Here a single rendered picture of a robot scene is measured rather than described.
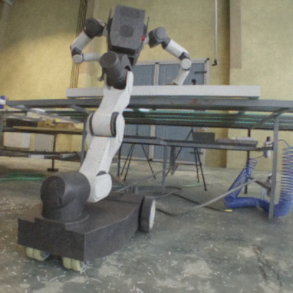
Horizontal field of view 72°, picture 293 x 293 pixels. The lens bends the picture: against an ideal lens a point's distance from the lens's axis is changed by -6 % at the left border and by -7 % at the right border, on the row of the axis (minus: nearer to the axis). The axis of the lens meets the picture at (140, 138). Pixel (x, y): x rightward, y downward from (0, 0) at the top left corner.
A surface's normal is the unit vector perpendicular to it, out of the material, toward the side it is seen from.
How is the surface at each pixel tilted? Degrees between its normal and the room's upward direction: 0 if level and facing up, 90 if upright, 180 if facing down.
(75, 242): 90
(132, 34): 94
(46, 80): 90
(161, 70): 90
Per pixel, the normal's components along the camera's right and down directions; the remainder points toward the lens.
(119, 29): 0.13, 0.03
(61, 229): -0.22, -0.06
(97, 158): -0.15, -0.61
